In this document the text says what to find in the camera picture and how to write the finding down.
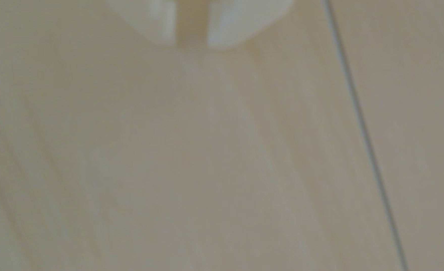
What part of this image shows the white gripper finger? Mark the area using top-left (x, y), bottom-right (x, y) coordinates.
top-left (105, 0), bottom-right (176, 45)
top-left (207, 0), bottom-right (295, 49)

